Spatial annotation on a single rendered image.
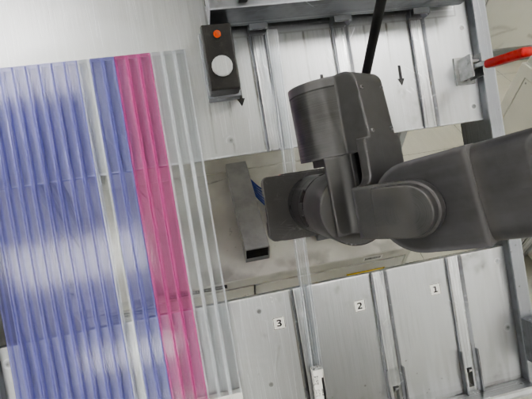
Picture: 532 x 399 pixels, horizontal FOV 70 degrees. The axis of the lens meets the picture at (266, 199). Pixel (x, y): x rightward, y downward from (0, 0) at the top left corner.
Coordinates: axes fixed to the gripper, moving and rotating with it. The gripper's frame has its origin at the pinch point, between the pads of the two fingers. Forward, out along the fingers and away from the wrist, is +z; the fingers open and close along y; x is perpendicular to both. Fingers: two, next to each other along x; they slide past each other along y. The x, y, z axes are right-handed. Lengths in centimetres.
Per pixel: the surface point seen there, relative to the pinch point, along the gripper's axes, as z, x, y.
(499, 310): 0.7, 19.7, -27.4
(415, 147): 138, -9, -101
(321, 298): 1.2, 13.3, -2.2
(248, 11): -2.4, -22.4, 2.9
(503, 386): -0.5, 29.8, -25.8
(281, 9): -2.1, -22.4, -1.0
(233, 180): 42.5, -3.8, 3.5
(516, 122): 79, -12, -107
